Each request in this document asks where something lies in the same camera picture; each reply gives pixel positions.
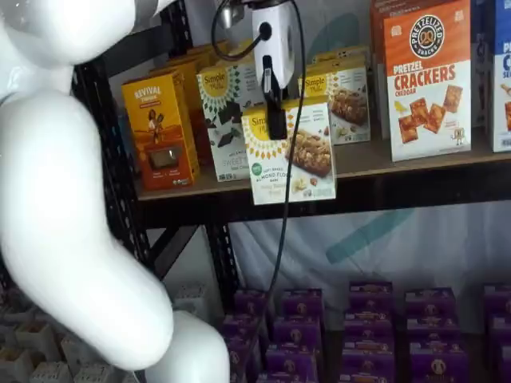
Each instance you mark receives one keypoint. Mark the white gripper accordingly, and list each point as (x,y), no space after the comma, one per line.
(279,44)

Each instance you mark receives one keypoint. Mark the Simple Mills almond bars box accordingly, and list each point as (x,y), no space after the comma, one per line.
(303,167)
(347,107)

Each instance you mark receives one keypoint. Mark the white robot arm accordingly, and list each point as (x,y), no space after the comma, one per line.
(60,179)

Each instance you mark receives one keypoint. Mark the Simple Mills mint thins box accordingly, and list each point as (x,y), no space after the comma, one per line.
(223,131)

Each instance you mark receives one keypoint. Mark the black metal shelf rack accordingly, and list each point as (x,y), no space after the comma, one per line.
(359,187)

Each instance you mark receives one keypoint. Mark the orange pretzel crackers box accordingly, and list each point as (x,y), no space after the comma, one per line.
(377,60)
(427,88)

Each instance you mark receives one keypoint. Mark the orange Revival cracker box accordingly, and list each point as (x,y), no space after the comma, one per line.
(171,65)
(155,131)

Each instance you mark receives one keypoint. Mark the purple Annie's snack box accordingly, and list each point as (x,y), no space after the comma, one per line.
(501,331)
(239,329)
(301,305)
(433,331)
(285,377)
(369,325)
(297,333)
(369,369)
(505,365)
(369,345)
(237,359)
(371,299)
(499,301)
(431,305)
(251,303)
(291,359)
(439,363)

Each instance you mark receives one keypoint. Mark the blue pretzel crackers box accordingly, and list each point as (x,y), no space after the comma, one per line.
(481,60)
(503,80)

